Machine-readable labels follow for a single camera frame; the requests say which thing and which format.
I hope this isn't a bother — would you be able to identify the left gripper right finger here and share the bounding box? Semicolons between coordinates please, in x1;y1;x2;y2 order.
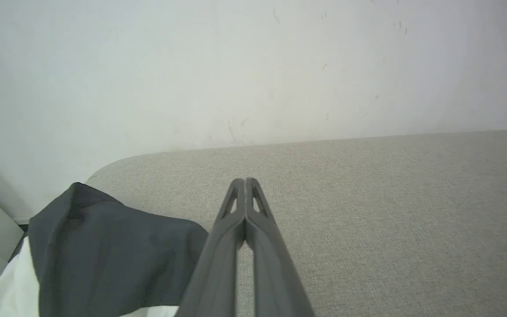
245;177;316;317

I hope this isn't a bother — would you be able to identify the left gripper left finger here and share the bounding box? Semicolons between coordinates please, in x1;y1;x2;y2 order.
175;178;246;317

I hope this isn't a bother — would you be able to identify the white and black shirt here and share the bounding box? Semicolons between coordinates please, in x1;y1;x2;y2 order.
0;182;210;317

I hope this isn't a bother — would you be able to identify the grey fabric sofa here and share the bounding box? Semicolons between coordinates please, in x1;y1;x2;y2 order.
85;130;507;317

